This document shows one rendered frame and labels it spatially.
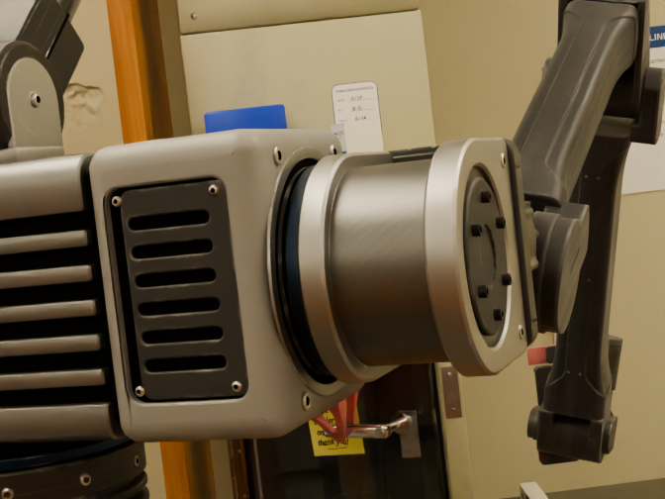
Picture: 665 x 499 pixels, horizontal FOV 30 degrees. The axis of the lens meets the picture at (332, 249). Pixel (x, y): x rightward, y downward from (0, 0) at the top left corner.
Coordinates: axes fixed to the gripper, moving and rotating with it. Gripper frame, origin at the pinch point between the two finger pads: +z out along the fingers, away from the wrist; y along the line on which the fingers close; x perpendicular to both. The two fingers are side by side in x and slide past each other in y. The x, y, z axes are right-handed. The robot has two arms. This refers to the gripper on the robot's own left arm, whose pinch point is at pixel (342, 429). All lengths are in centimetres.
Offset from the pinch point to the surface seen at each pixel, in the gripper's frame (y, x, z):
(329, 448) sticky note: -2.4, -5.2, 4.9
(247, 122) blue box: -16.9, -9.3, -34.1
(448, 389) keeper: -20.5, 2.8, 9.4
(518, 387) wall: -58, -8, 37
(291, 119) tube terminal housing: -28.0, -11.0, -29.2
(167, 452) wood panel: 6.6, -22.3, -1.1
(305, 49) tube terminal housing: -33, -9, -37
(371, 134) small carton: -25.9, 1.4, -26.5
